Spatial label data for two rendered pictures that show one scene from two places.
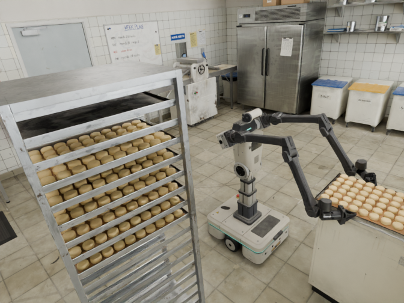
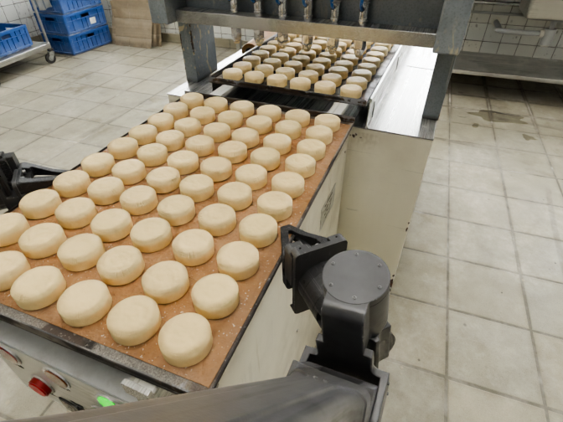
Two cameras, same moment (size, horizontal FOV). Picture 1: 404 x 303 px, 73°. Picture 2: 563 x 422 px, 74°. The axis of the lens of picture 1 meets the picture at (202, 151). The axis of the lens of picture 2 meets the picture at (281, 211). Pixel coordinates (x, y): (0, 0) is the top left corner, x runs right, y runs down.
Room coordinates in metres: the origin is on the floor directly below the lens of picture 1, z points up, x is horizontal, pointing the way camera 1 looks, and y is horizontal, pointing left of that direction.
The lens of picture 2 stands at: (1.39, -0.54, 1.24)
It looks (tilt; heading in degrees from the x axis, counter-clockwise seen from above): 39 degrees down; 244
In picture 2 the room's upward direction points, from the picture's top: straight up
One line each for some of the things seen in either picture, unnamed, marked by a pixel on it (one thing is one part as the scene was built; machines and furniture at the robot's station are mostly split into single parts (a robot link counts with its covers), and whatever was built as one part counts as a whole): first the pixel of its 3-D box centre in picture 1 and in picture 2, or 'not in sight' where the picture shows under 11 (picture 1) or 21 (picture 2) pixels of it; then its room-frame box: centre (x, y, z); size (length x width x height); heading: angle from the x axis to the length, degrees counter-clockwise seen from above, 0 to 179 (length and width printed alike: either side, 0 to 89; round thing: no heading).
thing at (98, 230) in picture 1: (131, 211); not in sight; (0.99, 0.34, 1.23); 0.64 x 0.03 x 0.03; 126
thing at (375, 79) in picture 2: not in sight; (320, 55); (0.78, -1.51, 0.91); 0.60 x 0.40 x 0.01; 41
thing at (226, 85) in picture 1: (232, 86); not in sight; (6.75, -0.89, 0.33); 0.54 x 0.53 x 0.66; 44
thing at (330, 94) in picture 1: (329, 99); not in sight; (4.98, -2.52, 0.38); 0.64 x 0.54 x 0.77; 137
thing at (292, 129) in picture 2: not in sight; (288, 130); (1.09, -1.11, 0.91); 0.05 x 0.05 x 0.02
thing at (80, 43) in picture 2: not in sight; (78, 38); (1.44, -5.68, 0.10); 0.60 x 0.40 x 0.20; 42
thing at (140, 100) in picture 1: (91, 110); not in sight; (1.14, 0.46, 1.68); 0.60 x 0.40 x 0.02; 126
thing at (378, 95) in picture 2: not in sight; (406, 43); (0.37, -1.59, 0.88); 1.28 x 0.01 x 0.07; 41
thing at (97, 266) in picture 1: (139, 241); not in sight; (0.99, 0.34, 1.05); 0.64 x 0.03 x 0.03; 126
